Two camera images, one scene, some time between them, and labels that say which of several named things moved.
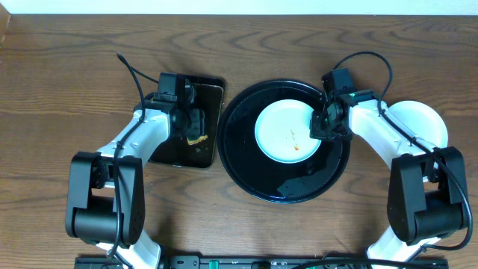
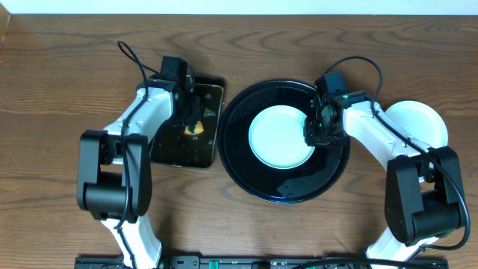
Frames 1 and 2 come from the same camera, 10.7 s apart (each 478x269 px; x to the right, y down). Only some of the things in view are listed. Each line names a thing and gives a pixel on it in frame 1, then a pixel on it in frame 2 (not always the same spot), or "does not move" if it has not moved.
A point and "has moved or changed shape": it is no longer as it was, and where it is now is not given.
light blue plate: (422, 120) does not move
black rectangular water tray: (199, 151) does not move
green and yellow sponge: (199, 140) has moved or changed shape
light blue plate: (282, 131) has moved or changed shape
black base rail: (255, 262) does not move
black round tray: (259, 175) does not move
